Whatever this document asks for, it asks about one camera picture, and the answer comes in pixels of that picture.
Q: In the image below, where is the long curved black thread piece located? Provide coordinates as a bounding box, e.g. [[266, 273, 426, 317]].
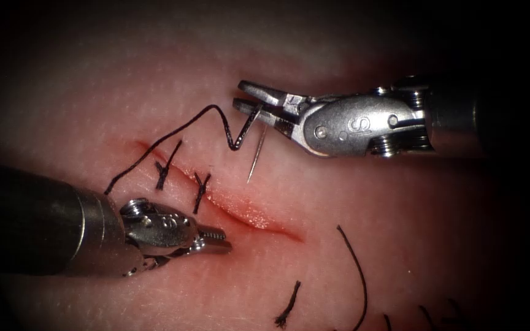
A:
[[336, 224, 369, 331]]

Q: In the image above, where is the right arm needle driver jaw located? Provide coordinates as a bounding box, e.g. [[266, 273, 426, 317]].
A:
[[232, 97, 299, 139], [237, 80, 313, 114]]

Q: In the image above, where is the short frayed black thread piece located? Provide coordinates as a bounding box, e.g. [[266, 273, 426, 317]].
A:
[[274, 280, 302, 330]]

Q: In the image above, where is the tissue pad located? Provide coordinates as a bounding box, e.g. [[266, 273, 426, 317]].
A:
[[0, 0, 530, 331]]

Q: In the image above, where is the right arm needle driver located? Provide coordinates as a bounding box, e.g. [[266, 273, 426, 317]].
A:
[[291, 75, 434, 159]]

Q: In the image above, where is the left arm needle driver jaw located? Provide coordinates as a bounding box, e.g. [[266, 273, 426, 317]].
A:
[[189, 238, 233, 255], [198, 227, 227, 242]]

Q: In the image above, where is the curved steel needle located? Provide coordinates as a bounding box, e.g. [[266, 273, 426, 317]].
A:
[[245, 104, 269, 185]]

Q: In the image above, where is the black stitching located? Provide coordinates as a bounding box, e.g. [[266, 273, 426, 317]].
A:
[[154, 139, 213, 216]]

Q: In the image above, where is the left arm needle driver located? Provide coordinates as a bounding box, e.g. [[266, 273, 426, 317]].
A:
[[119, 198, 201, 278]]

